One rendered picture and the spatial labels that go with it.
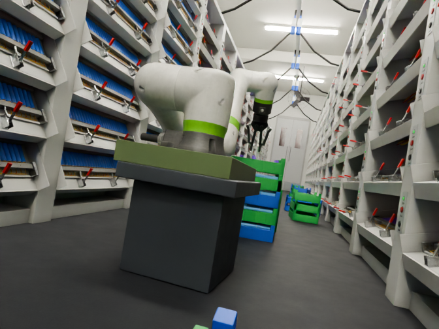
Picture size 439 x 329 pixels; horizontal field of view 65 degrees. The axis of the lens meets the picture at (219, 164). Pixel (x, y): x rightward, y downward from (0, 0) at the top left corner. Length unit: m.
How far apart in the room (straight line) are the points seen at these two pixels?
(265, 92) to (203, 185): 0.91
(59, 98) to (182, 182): 0.73
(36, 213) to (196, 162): 0.75
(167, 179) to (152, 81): 0.29
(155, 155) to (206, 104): 0.19
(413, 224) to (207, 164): 0.61
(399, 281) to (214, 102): 0.72
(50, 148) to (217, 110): 0.70
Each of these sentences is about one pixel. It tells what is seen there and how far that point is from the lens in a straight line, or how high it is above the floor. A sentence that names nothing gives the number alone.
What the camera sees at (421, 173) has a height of 0.38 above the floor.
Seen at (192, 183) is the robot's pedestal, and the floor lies 0.26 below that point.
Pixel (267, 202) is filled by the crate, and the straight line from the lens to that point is 1.63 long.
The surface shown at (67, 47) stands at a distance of 1.44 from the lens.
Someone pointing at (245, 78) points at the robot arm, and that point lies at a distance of 1.64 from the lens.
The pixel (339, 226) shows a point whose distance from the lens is 2.50.
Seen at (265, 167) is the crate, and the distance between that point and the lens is 1.63.
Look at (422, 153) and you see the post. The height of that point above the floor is 0.44.
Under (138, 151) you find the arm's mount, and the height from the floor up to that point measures 0.31.
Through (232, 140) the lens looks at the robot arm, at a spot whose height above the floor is 0.42.
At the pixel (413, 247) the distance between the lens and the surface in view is 1.12.
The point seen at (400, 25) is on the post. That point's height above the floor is 1.13.
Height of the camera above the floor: 0.30
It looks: 1 degrees up
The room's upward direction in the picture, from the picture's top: 9 degrees clockwise
